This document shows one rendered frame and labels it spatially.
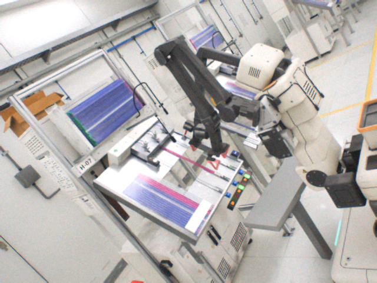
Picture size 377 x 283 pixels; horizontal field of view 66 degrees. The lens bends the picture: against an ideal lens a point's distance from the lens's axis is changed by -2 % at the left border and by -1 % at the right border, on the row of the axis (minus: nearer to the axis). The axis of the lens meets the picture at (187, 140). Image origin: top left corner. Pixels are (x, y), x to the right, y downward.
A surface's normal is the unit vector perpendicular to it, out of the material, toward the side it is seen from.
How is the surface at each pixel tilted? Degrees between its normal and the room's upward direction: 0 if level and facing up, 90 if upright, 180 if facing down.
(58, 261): 90
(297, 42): 90
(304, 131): 90
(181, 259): 90
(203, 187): 48
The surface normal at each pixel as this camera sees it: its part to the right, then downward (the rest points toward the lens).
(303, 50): -0.48, 0.56
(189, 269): 0.67, -0.26
